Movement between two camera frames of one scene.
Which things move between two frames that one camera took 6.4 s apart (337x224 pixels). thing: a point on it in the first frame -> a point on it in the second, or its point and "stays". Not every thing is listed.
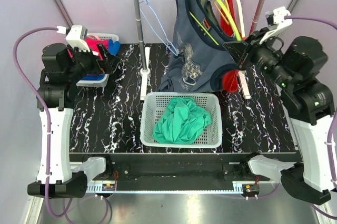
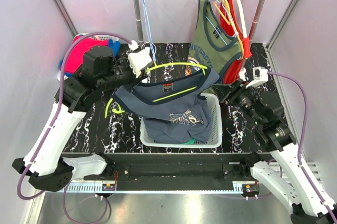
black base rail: (176, 171) stays
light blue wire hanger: (174, 51) -> (148, 22)
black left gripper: (108, 64) -> (135, 80)
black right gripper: (238, 49) -> (221, 91)
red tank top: (230, 78) stays
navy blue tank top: (198, 55) -> (173, 109)
